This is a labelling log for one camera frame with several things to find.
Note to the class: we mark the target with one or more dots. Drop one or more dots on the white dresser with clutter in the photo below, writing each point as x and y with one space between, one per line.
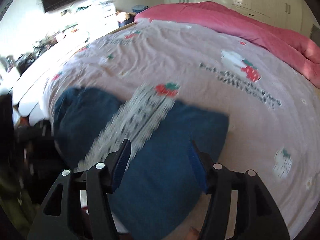
25 77

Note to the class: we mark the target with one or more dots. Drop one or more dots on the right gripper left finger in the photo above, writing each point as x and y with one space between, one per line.
77 207

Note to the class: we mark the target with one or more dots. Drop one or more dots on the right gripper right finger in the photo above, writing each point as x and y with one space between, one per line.
257 215

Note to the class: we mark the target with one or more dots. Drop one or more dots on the blue denim lace-trimmed pants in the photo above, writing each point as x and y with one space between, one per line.
159 189

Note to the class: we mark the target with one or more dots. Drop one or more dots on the grey upholstered headboard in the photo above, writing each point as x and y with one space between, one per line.
315 35

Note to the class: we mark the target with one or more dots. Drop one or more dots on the pink strawberry print bedsheet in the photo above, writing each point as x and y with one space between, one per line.
273 110

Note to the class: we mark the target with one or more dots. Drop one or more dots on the pink fleece blanket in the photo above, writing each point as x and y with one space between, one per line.
298 51

